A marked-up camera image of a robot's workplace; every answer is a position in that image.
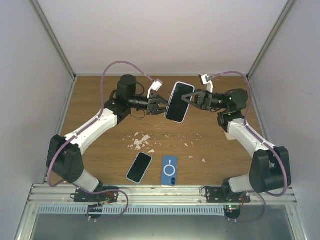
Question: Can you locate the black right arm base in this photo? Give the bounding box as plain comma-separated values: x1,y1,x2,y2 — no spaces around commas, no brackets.
204,186,251,204

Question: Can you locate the lavender phone case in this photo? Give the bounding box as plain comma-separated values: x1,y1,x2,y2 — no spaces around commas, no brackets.
164,81,196,124

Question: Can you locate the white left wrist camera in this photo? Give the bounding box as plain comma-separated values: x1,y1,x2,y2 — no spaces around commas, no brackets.
147,79,163,99

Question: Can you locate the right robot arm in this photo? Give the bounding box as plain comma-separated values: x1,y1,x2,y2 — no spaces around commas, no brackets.
181,88,291,203

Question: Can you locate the white slotted cable duct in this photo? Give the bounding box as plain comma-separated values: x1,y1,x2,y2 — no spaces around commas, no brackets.
38,204,225,216

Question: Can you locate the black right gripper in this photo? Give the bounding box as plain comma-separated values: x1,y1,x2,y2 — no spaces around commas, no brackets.
179,89,228,112

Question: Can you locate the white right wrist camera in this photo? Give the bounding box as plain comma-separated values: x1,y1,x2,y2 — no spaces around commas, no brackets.
198,74,214,93

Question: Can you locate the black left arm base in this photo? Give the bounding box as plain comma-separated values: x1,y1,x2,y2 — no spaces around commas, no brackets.
70,186,119,204

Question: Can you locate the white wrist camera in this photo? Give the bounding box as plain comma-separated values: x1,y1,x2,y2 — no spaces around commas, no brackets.
198,74,214,93
147,79,163,99

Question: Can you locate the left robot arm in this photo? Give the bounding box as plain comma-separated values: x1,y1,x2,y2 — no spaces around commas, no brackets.
46,74,169,202

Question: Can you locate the phone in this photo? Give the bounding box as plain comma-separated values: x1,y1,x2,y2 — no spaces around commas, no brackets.
126,152,153,184

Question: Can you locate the aluminium front rail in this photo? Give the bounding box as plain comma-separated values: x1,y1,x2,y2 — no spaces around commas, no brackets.
27,184,297,206

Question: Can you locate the white phone stand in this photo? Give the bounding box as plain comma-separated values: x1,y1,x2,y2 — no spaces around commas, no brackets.
224,132,236,141

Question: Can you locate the blue magsafe phone case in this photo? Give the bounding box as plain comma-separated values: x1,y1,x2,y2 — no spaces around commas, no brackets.
161,155,178,187

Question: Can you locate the white debris pile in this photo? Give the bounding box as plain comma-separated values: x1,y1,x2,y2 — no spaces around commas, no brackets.
127,131,156,154

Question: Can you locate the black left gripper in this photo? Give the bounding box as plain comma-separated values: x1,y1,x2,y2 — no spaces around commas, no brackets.
129,93,176,116

